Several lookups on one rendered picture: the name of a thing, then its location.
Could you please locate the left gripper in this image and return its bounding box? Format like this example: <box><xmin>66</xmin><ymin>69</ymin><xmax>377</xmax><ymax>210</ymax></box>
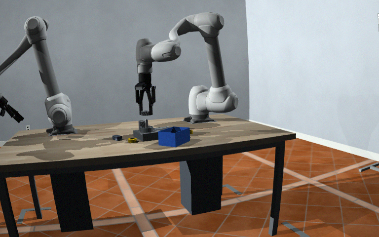
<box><xmin>135</xmin><ymin>74</ymin><xmax>156</xmax><ymax>115</ymax></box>

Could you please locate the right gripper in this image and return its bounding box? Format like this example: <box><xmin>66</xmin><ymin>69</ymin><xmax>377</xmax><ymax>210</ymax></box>
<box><xmin>0</xmin><ymin>97</ymin><xmax>24</xmax><ymax>123</ymax></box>

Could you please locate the grey toothed gear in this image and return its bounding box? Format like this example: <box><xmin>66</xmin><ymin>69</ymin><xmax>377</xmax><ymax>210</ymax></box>
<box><xmin>141</xmin><ymin>110</ymin><xmax>150</xmax><ymax>116</ymax></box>

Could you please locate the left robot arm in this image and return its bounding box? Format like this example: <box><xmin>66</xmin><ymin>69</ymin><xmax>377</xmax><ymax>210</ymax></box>
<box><xmin>136</xmin><ymin>12</ymin><xmax>238</xmax><ymax>123</ymax></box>

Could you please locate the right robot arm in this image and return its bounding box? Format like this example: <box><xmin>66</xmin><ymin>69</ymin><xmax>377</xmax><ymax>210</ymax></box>
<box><xmin>0</xmin><ymin>16</ymin><xmax>75</xmax><ymax>135</ymax></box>

